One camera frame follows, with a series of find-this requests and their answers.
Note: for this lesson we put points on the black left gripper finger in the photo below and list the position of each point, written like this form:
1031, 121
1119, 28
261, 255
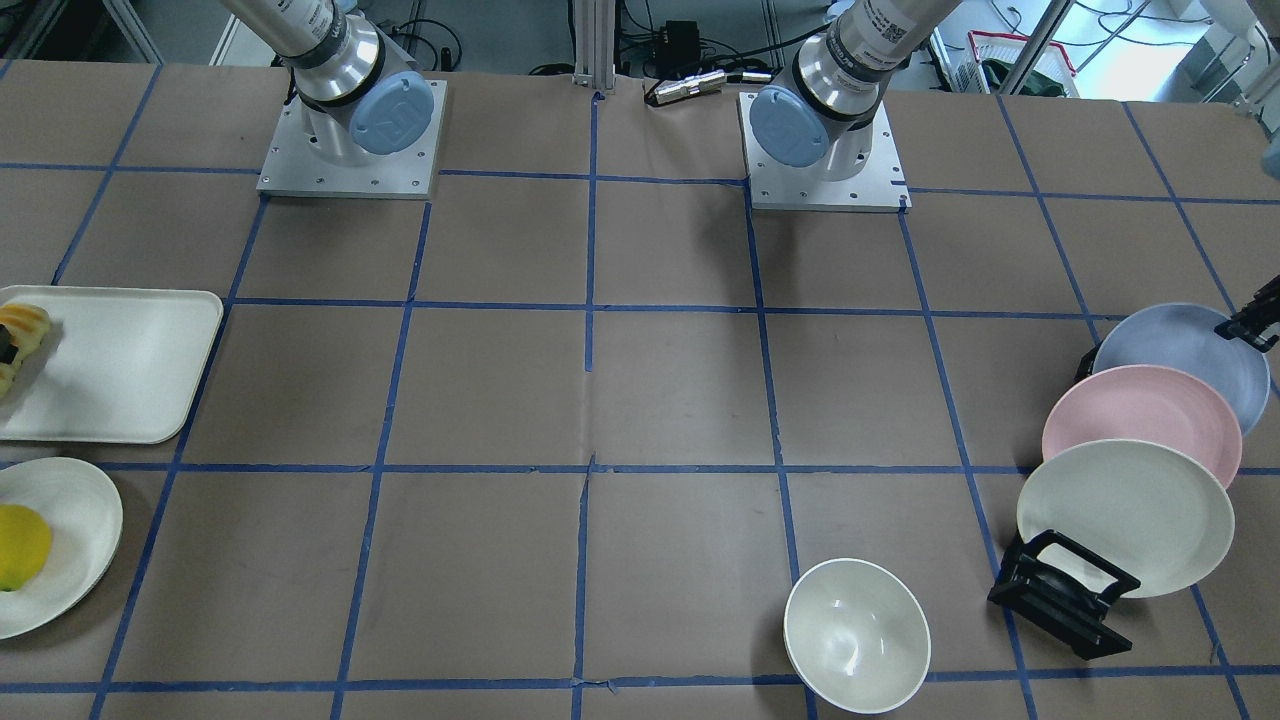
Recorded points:
1250, 323

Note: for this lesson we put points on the blue plate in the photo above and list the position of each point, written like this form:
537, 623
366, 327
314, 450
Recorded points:
1184, 337

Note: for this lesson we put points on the yellow sliced bread loaf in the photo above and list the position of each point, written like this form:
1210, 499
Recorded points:
23, 329

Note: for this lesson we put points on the pink plate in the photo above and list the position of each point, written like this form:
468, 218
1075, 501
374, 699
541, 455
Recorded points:
1155, 404

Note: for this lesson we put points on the cream plate in rack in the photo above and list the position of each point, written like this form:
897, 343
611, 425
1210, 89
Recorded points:
1152, 511

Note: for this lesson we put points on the black plate rack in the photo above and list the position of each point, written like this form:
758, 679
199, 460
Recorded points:
1028, 383

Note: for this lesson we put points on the white round plate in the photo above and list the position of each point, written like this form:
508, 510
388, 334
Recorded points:
84, 511

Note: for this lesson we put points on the red white basket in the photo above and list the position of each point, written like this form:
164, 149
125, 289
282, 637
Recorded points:
989, 58

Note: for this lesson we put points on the beige ceramic bowl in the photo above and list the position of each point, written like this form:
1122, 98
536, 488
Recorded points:
856, 636

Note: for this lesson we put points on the silver cylinder connector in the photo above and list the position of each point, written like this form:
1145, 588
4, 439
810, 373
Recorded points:
669, 91

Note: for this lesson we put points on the white rectangular tray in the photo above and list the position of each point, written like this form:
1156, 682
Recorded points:
119, 366

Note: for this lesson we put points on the yellow lemon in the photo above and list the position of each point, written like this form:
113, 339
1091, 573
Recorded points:
26, 541

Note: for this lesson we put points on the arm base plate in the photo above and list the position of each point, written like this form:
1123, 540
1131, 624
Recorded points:
311, 157
862, 172

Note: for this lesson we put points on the aluminium frame post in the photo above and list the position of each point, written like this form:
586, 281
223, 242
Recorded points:
594, 27

